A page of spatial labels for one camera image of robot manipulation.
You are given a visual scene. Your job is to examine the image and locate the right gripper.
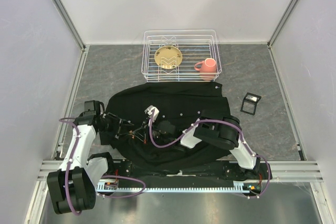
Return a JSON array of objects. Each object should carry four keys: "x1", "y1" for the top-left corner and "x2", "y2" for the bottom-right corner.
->
[{"x1": 132, "y1": 117, "x2": 174, "y2": 145}]

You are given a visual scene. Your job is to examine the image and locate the black button-up shirt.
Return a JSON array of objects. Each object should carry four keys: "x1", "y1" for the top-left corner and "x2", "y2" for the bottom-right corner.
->
[{"x1": 100, "y1": 81, "x2": 240, "y2": 170}]

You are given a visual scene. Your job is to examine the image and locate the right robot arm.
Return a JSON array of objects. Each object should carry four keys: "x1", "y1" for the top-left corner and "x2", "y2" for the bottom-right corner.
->
[{"x1": 127, "y1": 114, "x2": 260, "y2": 179}]

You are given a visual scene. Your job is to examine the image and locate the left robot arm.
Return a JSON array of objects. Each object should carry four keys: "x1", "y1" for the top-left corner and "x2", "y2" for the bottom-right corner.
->
[{"x1": 47, "y1": 100, "x2": 122, "y2": 216}]

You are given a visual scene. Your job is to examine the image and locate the yellow floral plate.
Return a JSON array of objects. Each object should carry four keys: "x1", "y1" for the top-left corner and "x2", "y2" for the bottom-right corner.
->
[{"x1": 154, "y1": 46, "x2": 183, "y2": 69}]

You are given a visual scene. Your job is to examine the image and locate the pink ceramic mug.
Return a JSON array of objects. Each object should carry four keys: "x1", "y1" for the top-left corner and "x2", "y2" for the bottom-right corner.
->
[{"x1": 194, "y1": 58, "x2": 217, "y2": 81}]

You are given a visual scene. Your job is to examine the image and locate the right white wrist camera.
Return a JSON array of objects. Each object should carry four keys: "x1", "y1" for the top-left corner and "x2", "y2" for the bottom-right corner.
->
[{"x1": 144, "y1": 105, "x2": 160, "y2": 122}]

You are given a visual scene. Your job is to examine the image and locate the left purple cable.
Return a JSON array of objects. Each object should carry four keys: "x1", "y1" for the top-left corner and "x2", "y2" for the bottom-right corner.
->
[{"x1": 58, "y1": 116, "x2": 146, "y2": 216}]

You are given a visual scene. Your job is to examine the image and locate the white wire dish rack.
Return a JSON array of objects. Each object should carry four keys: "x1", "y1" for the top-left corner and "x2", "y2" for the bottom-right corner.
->
[{"x1": 141, "y1": 29, "x2": 222, "y2": 82}]

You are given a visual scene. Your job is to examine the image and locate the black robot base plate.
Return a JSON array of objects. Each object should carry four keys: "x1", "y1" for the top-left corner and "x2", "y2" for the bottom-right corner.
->
[{"x1": 108, "y1": 161, "x2": 272, "y2": 188}]

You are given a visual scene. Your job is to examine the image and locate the small black frame stand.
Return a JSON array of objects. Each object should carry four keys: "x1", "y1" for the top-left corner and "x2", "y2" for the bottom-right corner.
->
[{"x1": 240, "y1": 92, "x2": 261, "y2": 115}]

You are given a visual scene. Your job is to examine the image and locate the grey slotted cable duct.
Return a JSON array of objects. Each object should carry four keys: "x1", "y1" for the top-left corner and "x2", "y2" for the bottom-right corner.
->
[{"x1": 96, "y1": 180, "x2": 262, "y2": 194}]

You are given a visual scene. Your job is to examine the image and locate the aluminium frame rail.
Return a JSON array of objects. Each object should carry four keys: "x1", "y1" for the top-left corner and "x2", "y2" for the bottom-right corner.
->
[{"x1": 39, "y1": 159, "x2": 323, "y2": 183}]

